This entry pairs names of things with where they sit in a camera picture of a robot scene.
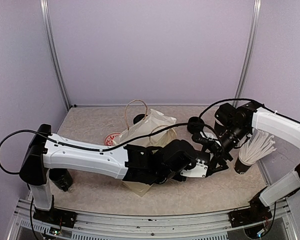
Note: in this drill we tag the aluminium front rail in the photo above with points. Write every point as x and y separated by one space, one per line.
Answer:
214 225

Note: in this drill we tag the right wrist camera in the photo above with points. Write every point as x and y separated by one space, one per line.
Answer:
203 138

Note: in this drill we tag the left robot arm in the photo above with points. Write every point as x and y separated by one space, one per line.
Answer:
49 157

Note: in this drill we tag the stack of paper cups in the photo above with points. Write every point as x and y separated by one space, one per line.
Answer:
218 127

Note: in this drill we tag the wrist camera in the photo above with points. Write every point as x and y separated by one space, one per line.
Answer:
199 171
203 138

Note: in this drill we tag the red white patterned bowl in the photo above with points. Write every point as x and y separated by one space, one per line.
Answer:
109 139

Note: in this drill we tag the corner metal post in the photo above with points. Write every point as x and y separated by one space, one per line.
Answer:
257 4
44 5

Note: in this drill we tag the dark green black can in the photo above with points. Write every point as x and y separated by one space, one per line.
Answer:
61 177

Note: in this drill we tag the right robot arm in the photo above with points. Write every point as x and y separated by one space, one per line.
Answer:
237 123

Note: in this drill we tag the beige paper bag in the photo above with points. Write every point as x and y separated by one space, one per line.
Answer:
151 122

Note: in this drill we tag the stack of black lids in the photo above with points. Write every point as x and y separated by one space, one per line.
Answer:
195 125

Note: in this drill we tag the right corner metal post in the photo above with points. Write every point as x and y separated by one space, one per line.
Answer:
257 4

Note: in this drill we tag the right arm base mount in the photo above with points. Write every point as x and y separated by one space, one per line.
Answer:
256 212

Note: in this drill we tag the black lid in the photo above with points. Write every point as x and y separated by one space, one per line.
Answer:
139 117

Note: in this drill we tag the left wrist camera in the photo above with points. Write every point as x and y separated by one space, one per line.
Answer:
199 171

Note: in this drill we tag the cup holding straws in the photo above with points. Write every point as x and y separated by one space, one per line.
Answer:
242 165

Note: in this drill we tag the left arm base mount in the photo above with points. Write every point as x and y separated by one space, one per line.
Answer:
56 216

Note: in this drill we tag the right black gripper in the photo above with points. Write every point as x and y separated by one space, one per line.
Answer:
219 152

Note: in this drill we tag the left corner metal post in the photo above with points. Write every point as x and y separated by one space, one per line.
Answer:
44 5

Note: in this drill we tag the bundle of white straws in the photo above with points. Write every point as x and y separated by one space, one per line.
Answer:
261 145

